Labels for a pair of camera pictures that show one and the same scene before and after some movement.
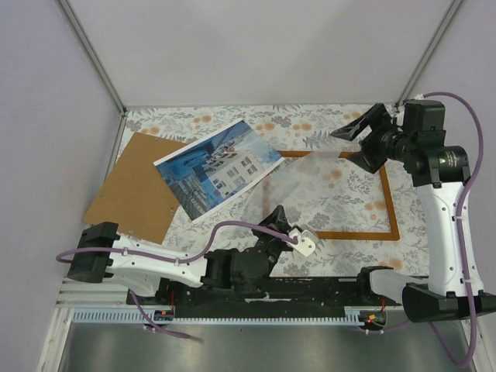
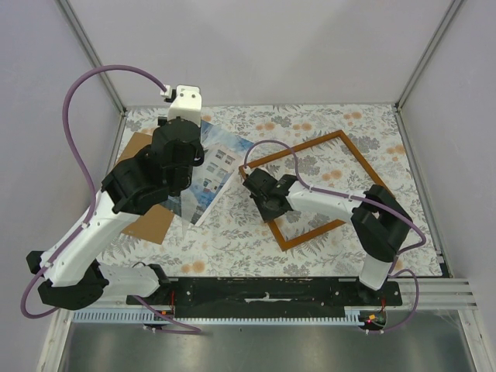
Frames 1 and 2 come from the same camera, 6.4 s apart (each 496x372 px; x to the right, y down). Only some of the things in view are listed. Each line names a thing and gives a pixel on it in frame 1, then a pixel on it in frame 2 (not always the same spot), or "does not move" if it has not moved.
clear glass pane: x=329 y=191 -> x=211 y=178
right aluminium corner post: x=446 y=21 does not move
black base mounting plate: x=255 y=294 does not move
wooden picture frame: x=393 y=235 -> x=371 y=174
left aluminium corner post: x=89 y=49 does not move
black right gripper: x=380 y=118 -> x=266 y=215
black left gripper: x=278 y=220 -> x=201 y=154
